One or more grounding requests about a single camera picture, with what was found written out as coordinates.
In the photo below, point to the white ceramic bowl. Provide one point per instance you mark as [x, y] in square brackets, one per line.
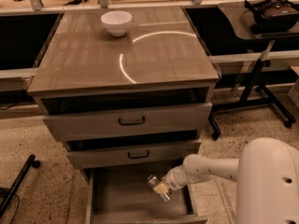
[117, 23]

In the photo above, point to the black stand leg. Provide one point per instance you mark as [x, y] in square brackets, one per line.
[7, 194]

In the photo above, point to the silver redbull can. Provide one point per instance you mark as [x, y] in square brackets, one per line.
[154, 180]

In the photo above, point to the open bottom drawer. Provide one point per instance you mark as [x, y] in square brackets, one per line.
[122, 195]

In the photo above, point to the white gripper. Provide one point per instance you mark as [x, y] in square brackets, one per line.
[172, 178]

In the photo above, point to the top drawer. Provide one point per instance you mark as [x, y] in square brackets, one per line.
[128, 122]

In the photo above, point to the rolling side table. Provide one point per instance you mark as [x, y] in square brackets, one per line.
[246, 29]

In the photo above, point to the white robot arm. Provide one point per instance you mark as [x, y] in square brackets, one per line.
[266, 174]

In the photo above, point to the middle drawer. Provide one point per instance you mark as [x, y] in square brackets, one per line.
[113, 156]

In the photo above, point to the grey drawer cabinet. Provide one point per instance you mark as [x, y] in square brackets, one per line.
[158, 62]

